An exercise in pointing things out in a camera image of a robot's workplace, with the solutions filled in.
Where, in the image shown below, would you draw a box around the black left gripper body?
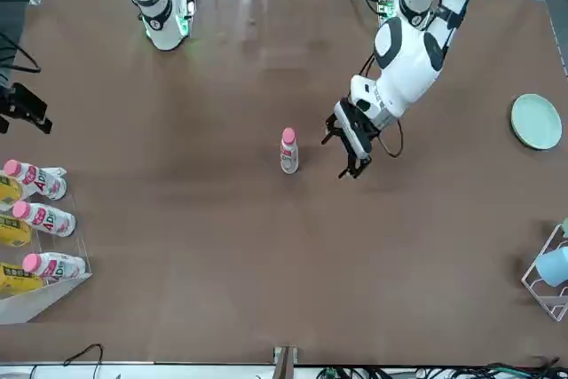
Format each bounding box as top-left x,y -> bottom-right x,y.
333,99 -> 382,159

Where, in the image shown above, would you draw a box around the white pink-print drink bottle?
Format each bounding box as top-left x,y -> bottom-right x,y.
279,137 -> 301,175

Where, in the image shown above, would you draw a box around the white bottle with pink cap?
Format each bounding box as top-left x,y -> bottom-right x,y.
11,200 -> 76,238
2,159 -> 68,201
21,252 -> 87,285

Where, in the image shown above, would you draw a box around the pale green plate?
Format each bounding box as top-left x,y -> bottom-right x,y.
509,93 -> 564,152

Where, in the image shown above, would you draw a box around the clear acrylic stepped shelf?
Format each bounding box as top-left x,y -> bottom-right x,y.
0,165 -> 94,325

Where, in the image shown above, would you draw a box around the light blue cup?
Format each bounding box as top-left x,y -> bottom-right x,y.
535,245 -> 568,288

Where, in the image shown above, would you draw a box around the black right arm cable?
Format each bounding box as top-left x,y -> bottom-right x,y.
0,32 -> 42,75

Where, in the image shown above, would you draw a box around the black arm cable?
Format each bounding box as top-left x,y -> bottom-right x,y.
375,117 -> 405,159
0,32 -> 42,75

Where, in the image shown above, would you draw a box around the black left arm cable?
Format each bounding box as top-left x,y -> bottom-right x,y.
375,117 -> 405,159

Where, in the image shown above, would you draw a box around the white wire rack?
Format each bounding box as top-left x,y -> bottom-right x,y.
521,223 -> 568,322

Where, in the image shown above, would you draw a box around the grey metal mount bracket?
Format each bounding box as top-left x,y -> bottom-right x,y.
272,345 -> 299,379

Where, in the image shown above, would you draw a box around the tangled black cables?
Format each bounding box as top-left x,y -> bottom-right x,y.
319,356 -> 568,379

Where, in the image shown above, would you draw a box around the black adapter cable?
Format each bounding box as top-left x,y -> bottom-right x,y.
63,343 -> 104,375

